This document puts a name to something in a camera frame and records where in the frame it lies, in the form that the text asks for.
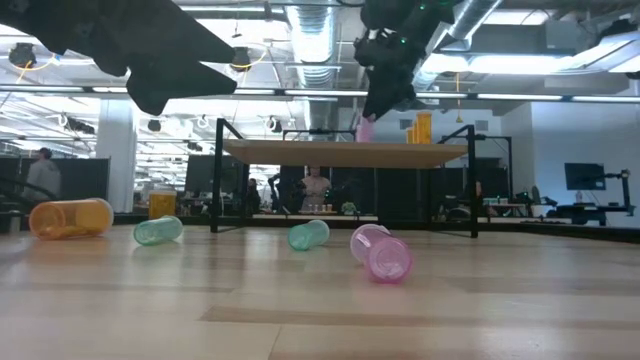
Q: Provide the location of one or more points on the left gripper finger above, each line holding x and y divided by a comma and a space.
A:
185, 45
175, 87

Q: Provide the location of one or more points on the pink medicine bottle white cap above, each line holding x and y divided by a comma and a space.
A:
387, 260
365, 131

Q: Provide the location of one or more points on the green medicine bottle white cap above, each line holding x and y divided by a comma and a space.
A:
306, 237
157, 231

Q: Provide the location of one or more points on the long LED light bar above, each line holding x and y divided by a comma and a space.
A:
500, 96

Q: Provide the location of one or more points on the black background monitor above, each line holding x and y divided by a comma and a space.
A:
584, 176
205, 172

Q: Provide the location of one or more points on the white building column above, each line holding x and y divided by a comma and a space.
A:
117, 165

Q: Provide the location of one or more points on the person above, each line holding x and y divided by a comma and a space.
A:
253, 197
44, 177
316, 190

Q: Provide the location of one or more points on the black partition panel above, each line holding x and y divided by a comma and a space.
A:
85, 177

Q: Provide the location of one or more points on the wooden top background workbench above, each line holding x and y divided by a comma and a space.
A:
280, 217

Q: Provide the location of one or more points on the black background desk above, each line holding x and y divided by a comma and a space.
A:
590, 212

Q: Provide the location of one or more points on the wooden shelf black metal frame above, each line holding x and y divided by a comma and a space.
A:
345, 154

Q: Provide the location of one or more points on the silver ventilation duct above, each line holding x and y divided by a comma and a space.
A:
470, 22
312, 55

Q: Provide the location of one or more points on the black background rig frame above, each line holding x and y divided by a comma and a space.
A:
510, 165

